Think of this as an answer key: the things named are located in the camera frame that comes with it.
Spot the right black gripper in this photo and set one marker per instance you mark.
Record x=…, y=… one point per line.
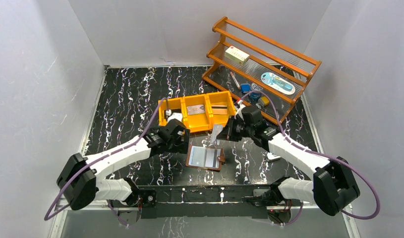
x=230, y=132

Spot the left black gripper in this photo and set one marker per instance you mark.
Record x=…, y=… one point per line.
x=177, y=138

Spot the brown leather card holder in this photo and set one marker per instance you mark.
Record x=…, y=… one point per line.
x=205, y=158

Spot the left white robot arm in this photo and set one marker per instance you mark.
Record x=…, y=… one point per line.
x=84, y=179

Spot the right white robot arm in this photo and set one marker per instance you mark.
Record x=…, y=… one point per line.
x=330, y=185

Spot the black card in bin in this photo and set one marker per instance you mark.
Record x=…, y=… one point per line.
x=170, y=112

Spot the silver card in bin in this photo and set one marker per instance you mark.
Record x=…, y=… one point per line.
x=195, y=109

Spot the orange three-compartment bin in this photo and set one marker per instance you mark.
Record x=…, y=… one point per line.
x=200, y=122

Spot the red white pen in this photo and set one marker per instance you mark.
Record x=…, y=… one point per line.
x=235, y=80

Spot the white blue clip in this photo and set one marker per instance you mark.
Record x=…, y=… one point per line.
x=272, y=157

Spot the yellow grey sharpener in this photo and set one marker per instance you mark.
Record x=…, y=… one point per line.
x=262, y=102

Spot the blue round tin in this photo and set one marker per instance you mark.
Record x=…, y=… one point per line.
x=255, y=95

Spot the orange wooden shelf rack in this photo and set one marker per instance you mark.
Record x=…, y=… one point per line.
x=266, y=55

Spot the blue blister pack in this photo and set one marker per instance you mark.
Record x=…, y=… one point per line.
x=277, y=83

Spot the white cardboard box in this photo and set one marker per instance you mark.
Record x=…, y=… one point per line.
x=236, y=55

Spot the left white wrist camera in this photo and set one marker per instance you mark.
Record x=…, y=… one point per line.
x=178, y=117

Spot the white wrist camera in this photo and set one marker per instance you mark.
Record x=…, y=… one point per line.
x=178, y=117
x=239, y=107

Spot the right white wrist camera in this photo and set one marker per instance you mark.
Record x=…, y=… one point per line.
x=239, y=107

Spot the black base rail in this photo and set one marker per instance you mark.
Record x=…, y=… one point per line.
x=205, y=197

